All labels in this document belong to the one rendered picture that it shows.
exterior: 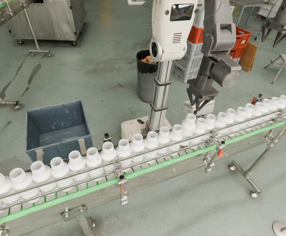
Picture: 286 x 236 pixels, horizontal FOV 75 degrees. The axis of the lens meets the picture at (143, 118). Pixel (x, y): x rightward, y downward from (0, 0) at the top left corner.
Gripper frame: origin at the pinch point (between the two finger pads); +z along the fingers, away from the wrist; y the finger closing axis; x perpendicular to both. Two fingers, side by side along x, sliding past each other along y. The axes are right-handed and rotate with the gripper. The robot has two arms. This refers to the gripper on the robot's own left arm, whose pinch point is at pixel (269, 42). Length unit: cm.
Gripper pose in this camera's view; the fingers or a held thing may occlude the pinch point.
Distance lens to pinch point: 109.6
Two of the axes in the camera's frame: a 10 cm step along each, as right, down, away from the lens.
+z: -0.5, 7.2, 6.9
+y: -3.8, -6.5, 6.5
